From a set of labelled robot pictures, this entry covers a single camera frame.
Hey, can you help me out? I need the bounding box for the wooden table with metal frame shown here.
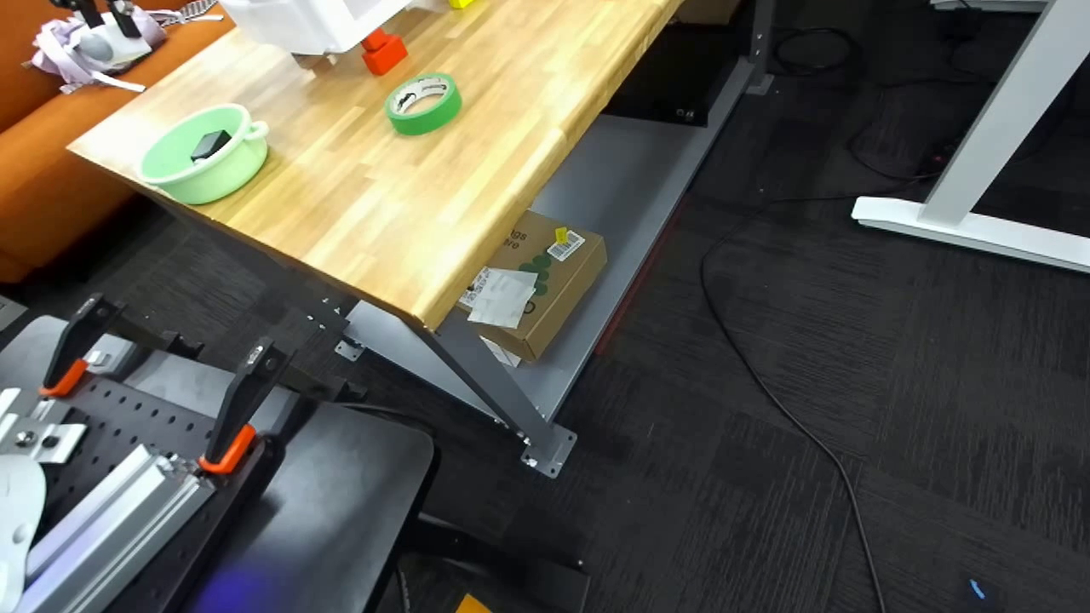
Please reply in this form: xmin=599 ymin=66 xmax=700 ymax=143
xmin=332 ymin=0 xmax=782 ymax=480

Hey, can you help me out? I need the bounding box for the white rounded housing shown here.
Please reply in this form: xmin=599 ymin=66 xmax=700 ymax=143
xmin=0 ymin=449 xmax=52 ymax=613

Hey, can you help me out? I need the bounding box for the light green plastic bowl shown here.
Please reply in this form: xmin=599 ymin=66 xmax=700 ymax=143
xmin=137 ymin=104 xmax=271 ymax=207

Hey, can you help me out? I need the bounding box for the white plastic drawer unit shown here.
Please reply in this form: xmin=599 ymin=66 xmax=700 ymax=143
xmin=215 ymin=0 xmax=415 ymax=60

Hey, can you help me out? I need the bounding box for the black floor cable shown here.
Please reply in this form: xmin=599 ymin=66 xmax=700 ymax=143
xmin=693 ymin=242 xmax=893 ymax=613

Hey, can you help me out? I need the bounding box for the silver metal bracket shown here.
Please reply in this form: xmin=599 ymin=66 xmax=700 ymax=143
xmin=0 ymin=383 xmax=92 ymax=468

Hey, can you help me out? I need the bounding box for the black clamp orange handle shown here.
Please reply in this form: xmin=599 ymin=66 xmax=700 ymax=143
xmin=35 ymin=291 xmax=151 ymax=403
xmin=193 ymin=336 xmax=287 ymax=480

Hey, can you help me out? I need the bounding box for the silver aluminium extrusion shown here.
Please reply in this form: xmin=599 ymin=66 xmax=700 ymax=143
xmin=10 ymin=442 xmax=219 ymax=613

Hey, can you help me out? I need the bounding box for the lilac cloth bag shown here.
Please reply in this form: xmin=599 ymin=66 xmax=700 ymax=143
xmin=28 ymin=6 xmax=173 ymax=100

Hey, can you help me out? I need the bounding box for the black flat seat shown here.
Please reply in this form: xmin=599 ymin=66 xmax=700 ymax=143
xmin=165 ymin=403 xmax=440 ymax=613

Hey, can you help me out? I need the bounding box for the white desk foot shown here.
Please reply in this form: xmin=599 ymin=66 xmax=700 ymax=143
xmin=931 ymin=0 xmax=1052 ymax=13

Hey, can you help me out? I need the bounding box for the brown cardboard box with labels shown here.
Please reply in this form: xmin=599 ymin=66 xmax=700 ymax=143
xmin=453 ymin=207 xmax=611 ymax=367

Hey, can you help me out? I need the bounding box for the red block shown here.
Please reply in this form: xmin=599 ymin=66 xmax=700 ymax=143
xmin=361 ymin=29 xmax=411 ymax=77

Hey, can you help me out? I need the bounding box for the white desk leg frame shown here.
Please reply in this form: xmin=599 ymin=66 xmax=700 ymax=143
xmin=847 ymin=0 xmax=1090 ymax=277

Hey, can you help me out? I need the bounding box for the white seasoning bottle grey lid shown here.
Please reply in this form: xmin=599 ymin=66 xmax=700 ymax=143
xmin=70 ymin=17 xmax=155 ymax=74

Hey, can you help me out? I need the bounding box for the green tape roll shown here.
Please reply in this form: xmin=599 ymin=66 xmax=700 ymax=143
xmin=385 ymin=73 xmax=465 ymax=140

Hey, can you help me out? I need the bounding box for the orange sofa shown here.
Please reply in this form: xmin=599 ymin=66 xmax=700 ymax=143
xmin=0 ymin=0 xmax=238 ymax=286

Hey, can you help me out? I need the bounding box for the black perforated board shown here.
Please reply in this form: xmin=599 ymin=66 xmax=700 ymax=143
xmin=38 ymin=372 xmax=243 ymax=532

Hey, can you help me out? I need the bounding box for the white paper sheet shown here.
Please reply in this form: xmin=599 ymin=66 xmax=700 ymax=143
xmin=462 ymin=265 xmax=542 ymax=333

